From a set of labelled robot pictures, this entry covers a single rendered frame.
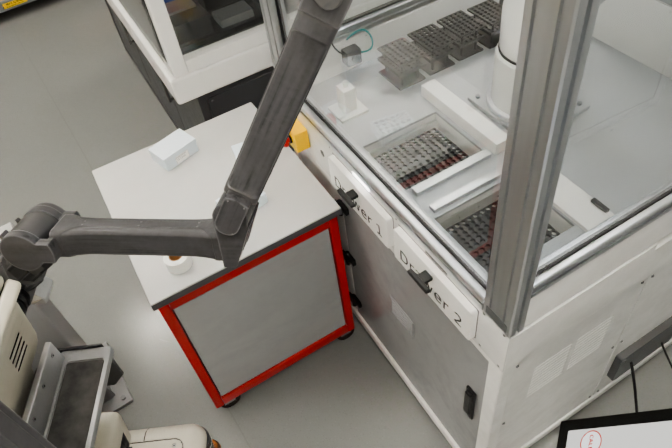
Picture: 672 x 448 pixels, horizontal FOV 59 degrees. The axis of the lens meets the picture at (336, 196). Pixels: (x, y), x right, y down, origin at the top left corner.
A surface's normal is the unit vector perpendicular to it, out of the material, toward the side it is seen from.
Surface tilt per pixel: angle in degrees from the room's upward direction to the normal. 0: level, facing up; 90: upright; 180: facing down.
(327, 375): 0
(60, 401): 0
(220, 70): 90
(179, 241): 73
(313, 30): 78
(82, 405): 0
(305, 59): 82
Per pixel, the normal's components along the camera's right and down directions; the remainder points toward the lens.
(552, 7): -0.85, 0.43
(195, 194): -0.11, -0.68
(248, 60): 0.50, 0.59
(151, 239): -0.15, 0.51
